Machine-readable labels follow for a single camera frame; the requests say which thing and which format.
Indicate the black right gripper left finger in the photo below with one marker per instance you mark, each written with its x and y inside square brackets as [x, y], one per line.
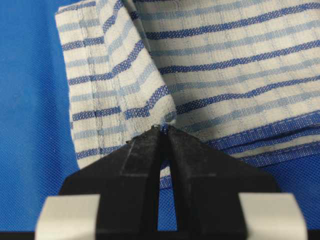
[128, 182]

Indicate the blue table cloth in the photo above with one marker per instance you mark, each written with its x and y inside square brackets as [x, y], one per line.
[36, 148]

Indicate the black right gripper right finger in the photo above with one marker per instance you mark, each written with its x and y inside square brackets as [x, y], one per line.
[206, 185]

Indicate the blue striped white towel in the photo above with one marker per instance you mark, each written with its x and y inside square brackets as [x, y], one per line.
[241, 75]

